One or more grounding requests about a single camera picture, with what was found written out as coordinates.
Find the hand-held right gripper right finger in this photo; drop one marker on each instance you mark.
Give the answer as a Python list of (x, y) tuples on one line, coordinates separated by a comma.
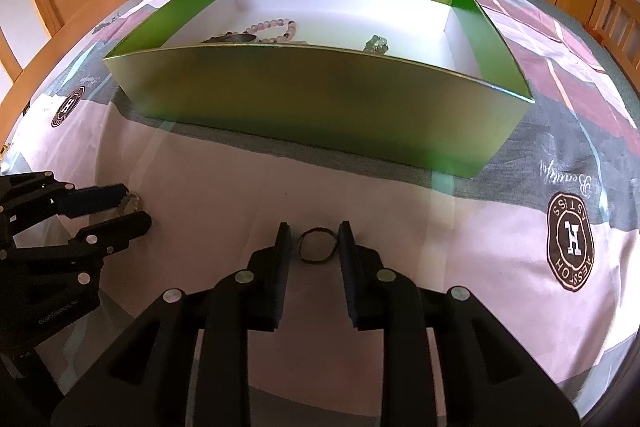
[(352, 277)]

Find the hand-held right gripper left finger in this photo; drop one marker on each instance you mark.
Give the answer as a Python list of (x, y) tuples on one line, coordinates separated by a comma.
[(277, 277)]

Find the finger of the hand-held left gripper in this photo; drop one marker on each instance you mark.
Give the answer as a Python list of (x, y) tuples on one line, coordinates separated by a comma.
[(95, 199), (125, 227)]

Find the green cardboard box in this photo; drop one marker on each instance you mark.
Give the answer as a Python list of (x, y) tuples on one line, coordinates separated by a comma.
[(325, 107)]

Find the patchwork printed bed sheet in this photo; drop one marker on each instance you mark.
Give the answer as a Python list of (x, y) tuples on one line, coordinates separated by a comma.
[(225, 187)]

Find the wooden slatted bed frame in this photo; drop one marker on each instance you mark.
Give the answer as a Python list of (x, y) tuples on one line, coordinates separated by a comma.
[(617, 7)]

